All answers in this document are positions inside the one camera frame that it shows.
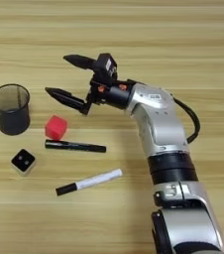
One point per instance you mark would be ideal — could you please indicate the black mesh pen cup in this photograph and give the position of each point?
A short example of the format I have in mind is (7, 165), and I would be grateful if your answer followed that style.
(11, 112)

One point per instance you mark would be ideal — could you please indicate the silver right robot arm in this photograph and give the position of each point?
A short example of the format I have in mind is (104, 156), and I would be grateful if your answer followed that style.
(163, 125)

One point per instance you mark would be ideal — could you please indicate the white cube black face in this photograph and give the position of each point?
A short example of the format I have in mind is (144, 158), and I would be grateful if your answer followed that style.
(23, 161)

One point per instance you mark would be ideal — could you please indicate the white marker black cap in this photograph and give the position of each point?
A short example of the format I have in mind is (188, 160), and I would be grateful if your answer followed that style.
(94, 180)

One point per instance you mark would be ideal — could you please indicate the red cube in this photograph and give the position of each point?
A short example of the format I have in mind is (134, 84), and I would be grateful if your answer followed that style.
(55, 127)

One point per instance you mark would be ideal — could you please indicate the small black box white label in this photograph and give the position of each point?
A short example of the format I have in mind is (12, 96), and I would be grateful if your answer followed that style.
(105, 64)

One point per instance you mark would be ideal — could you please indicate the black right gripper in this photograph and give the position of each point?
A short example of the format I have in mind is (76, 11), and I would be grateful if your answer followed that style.
(112, 94)

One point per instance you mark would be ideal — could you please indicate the black marker pen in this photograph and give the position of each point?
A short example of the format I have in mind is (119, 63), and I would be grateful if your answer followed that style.
(74, 146)

